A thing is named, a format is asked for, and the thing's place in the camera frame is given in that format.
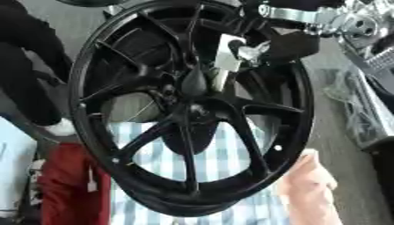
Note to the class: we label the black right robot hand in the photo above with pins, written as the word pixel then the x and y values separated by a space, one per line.
pixel 287 47

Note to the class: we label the person's hand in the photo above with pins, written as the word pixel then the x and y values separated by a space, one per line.
pixel 310 187

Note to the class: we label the black spoked wheel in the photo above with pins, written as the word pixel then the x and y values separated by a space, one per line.
pixel 154 187

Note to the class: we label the black round object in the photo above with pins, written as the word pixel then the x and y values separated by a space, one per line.
pixel 90 2

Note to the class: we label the red fabric bag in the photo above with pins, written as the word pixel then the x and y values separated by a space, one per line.
pixel 69 181

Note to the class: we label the person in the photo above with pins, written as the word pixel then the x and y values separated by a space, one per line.
pixel 25 73

